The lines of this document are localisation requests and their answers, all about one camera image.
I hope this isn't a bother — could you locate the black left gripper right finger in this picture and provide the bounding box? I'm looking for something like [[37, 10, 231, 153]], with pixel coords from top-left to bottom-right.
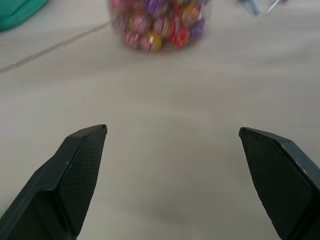
[[238, 126, 320, 240]]

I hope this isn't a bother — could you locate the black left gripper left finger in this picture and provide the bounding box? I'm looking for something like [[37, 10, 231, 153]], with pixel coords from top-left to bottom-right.
[[0, 123, 108, 240]]

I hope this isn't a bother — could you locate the clear plastic lollipop jar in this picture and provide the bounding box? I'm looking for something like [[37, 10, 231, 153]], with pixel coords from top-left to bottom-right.
[[107, 0, 213, 53]]

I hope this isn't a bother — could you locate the yellow wrapped lollipop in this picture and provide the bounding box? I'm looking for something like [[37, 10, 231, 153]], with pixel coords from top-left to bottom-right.
[[146, 30, 165, 50]]

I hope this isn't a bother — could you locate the purple wrapped lollipop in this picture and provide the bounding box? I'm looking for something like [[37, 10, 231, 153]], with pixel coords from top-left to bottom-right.
[[188, 18, 207, 38]]

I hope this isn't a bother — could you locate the teal green tray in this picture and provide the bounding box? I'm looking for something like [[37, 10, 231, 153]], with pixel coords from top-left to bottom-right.
[[0, 0, 50, 32]]

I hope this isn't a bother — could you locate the pink striped lollipop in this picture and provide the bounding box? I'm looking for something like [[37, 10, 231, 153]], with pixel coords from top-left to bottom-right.
[[128, 14, 151, 33]]

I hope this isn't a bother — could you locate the red wrapped lollipop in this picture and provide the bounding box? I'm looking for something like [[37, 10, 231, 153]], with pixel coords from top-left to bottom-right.
[[168, 24, 190, 48]]

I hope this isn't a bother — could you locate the white stick lollipop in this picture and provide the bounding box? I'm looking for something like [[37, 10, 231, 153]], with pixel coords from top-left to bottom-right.
[[266, 0, 288, 14]]

